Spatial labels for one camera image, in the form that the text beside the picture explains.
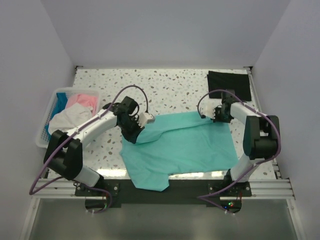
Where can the white t-shirt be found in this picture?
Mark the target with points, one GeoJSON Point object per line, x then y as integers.
{"type": "Point", "coordinates": [70, 118]}

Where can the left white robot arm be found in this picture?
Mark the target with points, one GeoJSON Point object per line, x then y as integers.
{"type": "Point", "coordinates": [64, 154]}

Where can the folded black t-shirt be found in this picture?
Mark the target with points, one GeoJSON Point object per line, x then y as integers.
{"type": "Point", "coordinates": [239, 83]}

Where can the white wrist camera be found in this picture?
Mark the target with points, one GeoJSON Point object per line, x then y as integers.
{"type": "Point", "coordinates": [145, 118]}
{"type": "Point", "coordinates": [207, 112]}

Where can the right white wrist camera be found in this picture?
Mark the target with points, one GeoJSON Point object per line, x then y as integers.
{"type": "Point", "coordinates": [207, 112]}

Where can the pink t-shirt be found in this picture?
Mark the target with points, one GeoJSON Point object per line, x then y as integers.
{"type": "Point", "coordinates": [85, 100]}

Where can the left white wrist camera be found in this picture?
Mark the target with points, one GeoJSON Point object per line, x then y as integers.
{"type": "Point", "coordinates": [145, 118]}

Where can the teal green t-shirt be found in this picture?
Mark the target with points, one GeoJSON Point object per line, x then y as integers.
{"type": "Point", "coordinates": [179, 143]}

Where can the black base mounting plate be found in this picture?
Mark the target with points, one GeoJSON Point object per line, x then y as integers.
{"type": "Point", "coordinates": [180, 192]}

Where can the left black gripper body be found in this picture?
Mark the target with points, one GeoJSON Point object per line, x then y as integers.
{"type": "Point", "coordinates": [130, 128]}

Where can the white plastic laundry basket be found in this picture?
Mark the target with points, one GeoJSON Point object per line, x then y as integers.
{"type": "Point", "coordinates": [42, 138]}

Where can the blue t-shirt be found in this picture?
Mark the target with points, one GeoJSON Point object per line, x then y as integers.
{"type": "Point", "coordinates": [60, 104]}

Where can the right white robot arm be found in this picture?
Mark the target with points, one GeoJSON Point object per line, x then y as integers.
{"type": "Point", "coordinates": [261, 138]}

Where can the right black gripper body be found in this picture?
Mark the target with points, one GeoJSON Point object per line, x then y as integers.
{"type": "Point", "coordinates": [221, 117]}

